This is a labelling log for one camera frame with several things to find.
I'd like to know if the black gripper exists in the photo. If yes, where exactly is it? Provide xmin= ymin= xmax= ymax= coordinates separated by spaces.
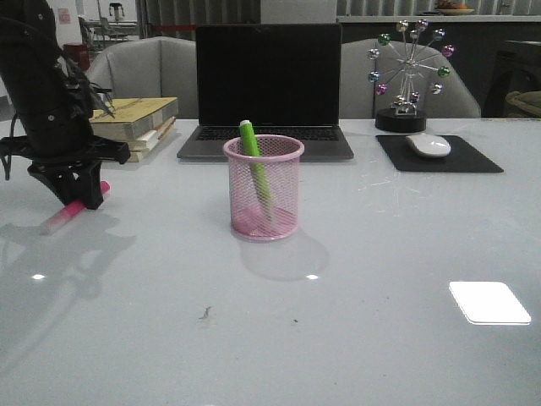
xmin=1 ymin=99 xmax=130 ymax=210

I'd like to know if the pink highlighter pen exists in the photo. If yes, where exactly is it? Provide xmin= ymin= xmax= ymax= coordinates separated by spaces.
xmin=40 ymin=199 xmax=86 ymax=235

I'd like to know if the green highlighter pen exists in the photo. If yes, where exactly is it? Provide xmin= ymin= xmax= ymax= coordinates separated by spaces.
xmin=239 ymin=119 xmax=275 ymax=224

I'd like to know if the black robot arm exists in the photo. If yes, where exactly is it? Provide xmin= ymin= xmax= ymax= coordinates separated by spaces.
xmin=1 ymin=1 xmax=130 ymax=210

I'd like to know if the pink mesh pen holder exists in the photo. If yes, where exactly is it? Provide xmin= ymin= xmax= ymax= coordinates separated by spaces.
xmin=223 ymin=134 xmax=304 ymax=240

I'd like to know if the bottom pale green book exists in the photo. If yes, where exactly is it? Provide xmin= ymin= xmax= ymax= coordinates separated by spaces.
xmin=111 ymin=129 xmax=172 ymax=162

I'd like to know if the middle cream book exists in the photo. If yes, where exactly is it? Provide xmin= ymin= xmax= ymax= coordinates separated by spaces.
xmin=127 ymin=117 xmax=176 ymax=151

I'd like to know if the top yellow book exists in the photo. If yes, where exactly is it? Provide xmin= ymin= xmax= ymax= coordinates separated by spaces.
xmin=90 ymin=97 xmax=178 ymax=140

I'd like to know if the red trash bin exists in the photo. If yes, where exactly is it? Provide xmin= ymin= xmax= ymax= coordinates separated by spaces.
xmin=63 ymin=42 xmax=90 ymax=71

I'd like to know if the left grey armchair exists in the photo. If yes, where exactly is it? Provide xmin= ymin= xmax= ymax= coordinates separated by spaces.
xmin=86 ymin=36 xmax=199 ymax=118

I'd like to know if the grey armchair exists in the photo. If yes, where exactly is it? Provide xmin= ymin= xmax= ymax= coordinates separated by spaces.
xmin=86 ymin=36 xmax=199 ymax=118
xmin=339 ymin=39 xmax=481 ymax=118

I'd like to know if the grey laptop black screen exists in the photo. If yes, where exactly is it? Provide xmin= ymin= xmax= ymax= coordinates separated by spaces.
xmin=177 ymin=23 xmax=353 ymax=162

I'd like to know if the right grey armchair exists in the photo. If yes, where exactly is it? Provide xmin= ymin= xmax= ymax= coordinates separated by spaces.
xmin=339 ymin=39 xmax=481 ymax=118

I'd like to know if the black mouse pad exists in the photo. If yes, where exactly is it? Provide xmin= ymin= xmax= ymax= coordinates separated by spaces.
xmin=376 ymin=135 xmax=504 ymax=173

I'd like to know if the ferris wheel desk ornament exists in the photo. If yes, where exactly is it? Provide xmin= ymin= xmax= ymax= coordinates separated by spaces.
xmin=367 ymin=18 xmax=455 ymax=133

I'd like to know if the white computer mouse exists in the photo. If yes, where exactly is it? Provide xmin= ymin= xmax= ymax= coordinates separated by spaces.
xmin=405 ymin=133 xmax=451 ymax=158

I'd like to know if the fruit bowl on counter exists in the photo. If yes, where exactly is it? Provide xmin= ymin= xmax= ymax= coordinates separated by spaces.
xmin=435 ymin=0 xmax=475 ymax=16

